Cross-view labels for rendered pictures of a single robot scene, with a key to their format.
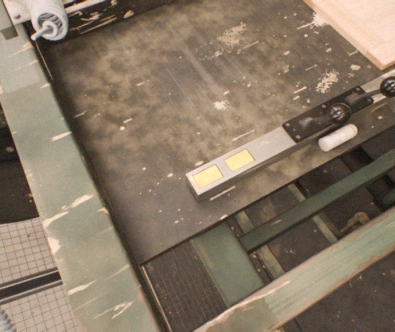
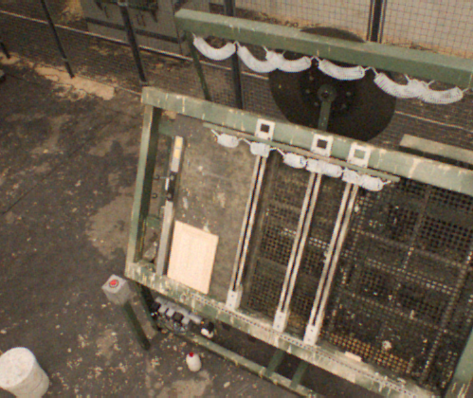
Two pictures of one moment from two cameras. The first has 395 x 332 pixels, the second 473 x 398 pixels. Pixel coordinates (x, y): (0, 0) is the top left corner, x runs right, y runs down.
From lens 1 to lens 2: 2.68 m
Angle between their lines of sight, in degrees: 49
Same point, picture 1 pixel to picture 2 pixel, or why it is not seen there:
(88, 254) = (172, 102)
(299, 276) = (146, 138)
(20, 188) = (284, 84)
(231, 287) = (162, 125)
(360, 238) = (144, 157)
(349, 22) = (194, 232)
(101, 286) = (164, 100)
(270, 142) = (175, 165)
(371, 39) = (185, 229)
